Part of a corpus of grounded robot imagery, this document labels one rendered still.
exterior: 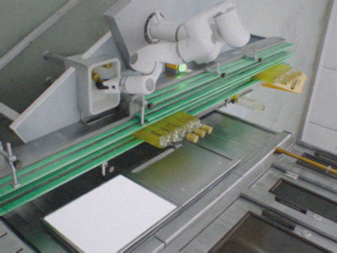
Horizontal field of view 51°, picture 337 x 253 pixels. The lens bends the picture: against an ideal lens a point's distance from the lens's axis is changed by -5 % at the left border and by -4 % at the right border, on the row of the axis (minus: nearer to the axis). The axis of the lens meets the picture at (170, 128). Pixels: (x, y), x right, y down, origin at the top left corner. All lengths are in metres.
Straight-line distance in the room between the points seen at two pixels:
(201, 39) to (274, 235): 0.79
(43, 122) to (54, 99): 0.11
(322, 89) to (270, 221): 6.25
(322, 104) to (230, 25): 6.49
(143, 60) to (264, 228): 0.80
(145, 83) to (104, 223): 0.54
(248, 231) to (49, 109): 0.93
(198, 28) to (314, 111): 6.65
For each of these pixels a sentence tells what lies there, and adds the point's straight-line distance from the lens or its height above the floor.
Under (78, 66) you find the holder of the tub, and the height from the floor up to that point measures 0.77.
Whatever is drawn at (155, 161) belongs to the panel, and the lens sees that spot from 1.71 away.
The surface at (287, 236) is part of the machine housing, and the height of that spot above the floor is 1.70.
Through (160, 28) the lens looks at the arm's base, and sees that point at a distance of 1.70.
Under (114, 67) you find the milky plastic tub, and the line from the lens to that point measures 1.62.
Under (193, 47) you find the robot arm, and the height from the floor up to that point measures 1.24.
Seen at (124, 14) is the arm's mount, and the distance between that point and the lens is 1.61.
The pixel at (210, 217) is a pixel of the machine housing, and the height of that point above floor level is 1.42.
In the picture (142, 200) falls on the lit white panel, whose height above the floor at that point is 1.18.
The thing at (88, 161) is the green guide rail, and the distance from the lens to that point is 1.55.
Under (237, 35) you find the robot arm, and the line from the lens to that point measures 1.32.
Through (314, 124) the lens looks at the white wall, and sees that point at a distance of 7.92.
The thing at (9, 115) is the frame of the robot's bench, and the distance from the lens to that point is 1.63.
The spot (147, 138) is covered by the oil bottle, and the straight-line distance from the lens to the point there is 1.64.
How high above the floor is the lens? 1.95
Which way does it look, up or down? 33 degrees down
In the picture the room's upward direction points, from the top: 113 degrees clockwise
